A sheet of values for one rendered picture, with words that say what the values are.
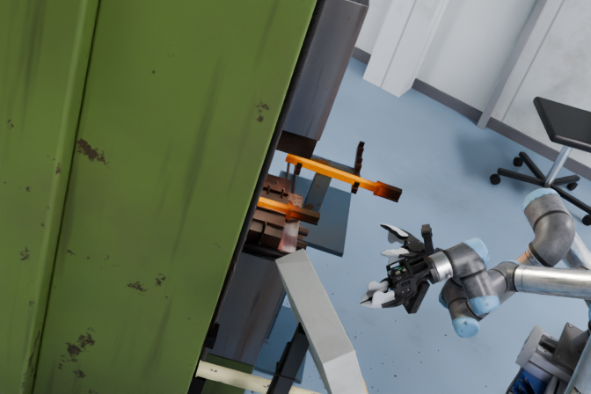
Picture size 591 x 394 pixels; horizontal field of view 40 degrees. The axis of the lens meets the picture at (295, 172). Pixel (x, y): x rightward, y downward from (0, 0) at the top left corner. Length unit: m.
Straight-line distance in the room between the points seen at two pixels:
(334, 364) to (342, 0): 0.86
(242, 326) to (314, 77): 0.92
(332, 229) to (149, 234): 1.10
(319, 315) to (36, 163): 0.74
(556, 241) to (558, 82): 3.35
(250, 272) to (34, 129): 0.89
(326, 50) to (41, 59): 0.70
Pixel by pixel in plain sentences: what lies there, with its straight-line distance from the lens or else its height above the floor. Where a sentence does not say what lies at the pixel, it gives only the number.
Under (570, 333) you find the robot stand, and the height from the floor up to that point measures 0.82.
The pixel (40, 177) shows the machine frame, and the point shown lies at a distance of 1.94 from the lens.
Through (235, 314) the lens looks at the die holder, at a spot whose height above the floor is 0.67.
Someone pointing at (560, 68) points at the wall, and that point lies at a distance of 5.70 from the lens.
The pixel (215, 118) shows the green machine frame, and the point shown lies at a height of 1.50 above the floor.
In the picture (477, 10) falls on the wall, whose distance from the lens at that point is 5.75.
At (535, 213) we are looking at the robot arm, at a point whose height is 1.25.
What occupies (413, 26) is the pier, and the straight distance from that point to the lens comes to 5.63.
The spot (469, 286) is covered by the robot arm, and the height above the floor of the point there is 1.19.
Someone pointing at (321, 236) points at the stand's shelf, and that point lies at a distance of 2.97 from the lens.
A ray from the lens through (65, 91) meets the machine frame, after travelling 1.80.
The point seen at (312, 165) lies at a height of 0.97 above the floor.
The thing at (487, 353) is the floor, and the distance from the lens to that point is 3.98.
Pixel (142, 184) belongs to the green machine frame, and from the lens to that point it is 1.99.
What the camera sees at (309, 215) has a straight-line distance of 2.50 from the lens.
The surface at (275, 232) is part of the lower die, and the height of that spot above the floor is 0.98.
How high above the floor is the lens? 2.44
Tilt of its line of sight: 32 degrees down
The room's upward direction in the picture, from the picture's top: 20 degrees clockwise
